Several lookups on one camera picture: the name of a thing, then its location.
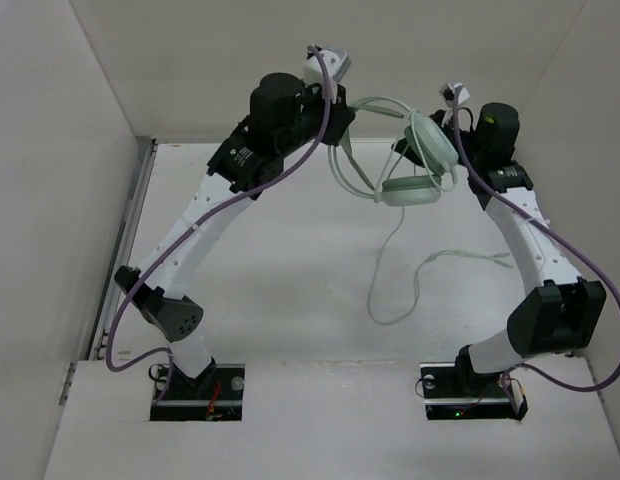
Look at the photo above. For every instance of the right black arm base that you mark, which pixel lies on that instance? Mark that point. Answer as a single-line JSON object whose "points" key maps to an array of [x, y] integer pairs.
{"points": [[491, 397]]}

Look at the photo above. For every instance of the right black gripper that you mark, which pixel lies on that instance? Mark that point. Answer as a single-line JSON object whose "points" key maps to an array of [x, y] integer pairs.
{"points": [[436, 120]]}

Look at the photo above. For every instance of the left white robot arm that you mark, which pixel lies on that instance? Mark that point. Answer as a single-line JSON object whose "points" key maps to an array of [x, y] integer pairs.
{"points": [[285, 114]]}

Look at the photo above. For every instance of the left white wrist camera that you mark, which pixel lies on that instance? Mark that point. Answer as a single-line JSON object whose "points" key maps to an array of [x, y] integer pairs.
{"points": [[335, 60]]}

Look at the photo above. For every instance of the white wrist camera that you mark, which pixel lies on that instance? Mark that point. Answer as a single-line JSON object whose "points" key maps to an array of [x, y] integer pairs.
{"points": [[335, 60], [454, 95]]}

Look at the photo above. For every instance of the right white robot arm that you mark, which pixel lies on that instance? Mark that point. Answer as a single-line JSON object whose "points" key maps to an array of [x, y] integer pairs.
{"points": [[561, 308]]}

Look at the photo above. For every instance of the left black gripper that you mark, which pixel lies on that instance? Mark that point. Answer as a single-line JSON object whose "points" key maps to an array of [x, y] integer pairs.
{"points": [[341, 116]]}

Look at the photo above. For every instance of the mint green headphones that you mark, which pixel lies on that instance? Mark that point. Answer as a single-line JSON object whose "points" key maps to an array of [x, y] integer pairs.
{"points": [[405, 160]]}

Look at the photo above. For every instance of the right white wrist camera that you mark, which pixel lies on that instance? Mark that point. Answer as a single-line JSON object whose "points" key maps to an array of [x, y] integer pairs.
{"points": [[454, 95]]}

